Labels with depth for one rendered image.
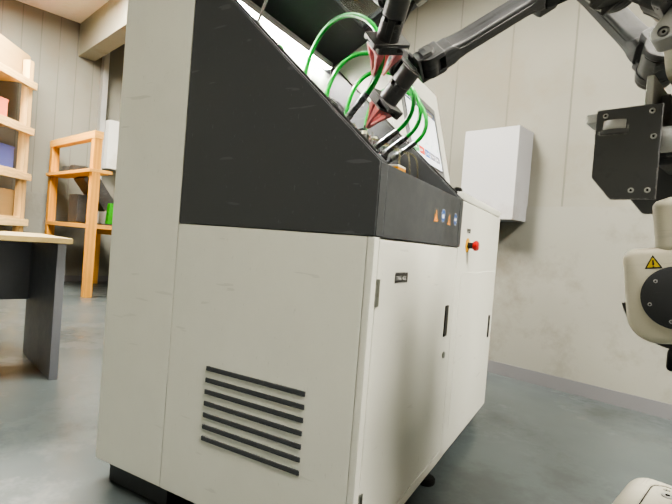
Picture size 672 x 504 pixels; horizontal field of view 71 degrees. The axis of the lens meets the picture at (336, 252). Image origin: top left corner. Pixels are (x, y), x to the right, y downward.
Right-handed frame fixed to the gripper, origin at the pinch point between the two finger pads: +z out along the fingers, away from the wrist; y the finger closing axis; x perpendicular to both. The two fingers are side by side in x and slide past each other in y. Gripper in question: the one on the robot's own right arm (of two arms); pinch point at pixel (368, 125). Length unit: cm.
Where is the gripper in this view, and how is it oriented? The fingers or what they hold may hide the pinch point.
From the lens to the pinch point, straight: 143.0
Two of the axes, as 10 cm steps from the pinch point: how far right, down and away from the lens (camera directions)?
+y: -4.6, -7.5, 4.7
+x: -6.8, -0.4, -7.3
